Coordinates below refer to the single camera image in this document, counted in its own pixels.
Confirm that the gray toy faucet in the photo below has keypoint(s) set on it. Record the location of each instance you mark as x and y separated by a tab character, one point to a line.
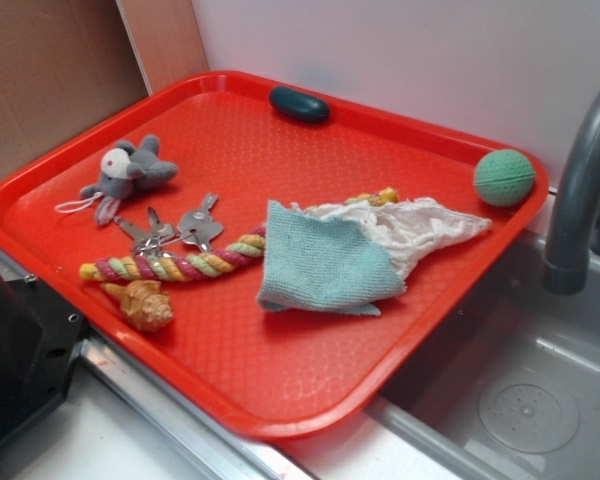
574	229

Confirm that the brown cardboard panel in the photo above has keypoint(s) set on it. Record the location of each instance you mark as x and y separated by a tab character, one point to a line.
67	65

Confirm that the white crumpled cloth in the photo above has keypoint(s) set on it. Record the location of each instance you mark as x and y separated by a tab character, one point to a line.
407	230

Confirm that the red plastic tray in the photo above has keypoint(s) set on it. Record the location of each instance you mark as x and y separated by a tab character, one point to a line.
264	375

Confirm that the multicolour twisted rope toy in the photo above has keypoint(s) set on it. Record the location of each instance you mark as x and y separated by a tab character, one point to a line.
161	266

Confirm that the dark teal oval stone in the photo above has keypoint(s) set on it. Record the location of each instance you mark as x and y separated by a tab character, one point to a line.
298	105

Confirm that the gray plush mouse toy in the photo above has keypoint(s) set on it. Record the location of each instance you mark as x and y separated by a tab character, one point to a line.
124	170

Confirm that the light blue cloth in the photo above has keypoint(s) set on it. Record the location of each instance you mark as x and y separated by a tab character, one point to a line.
323	265

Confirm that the silver key bunch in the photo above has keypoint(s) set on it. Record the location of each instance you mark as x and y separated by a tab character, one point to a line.
196	228

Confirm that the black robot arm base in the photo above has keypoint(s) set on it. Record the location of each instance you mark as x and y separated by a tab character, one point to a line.
40	336

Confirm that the tan seashell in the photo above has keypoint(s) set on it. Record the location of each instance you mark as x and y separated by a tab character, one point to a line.
144	304

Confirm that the gray plastic sink basin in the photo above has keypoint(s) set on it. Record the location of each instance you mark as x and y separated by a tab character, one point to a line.
508	385

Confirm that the green foam ball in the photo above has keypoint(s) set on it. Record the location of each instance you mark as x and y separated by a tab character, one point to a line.
504	178

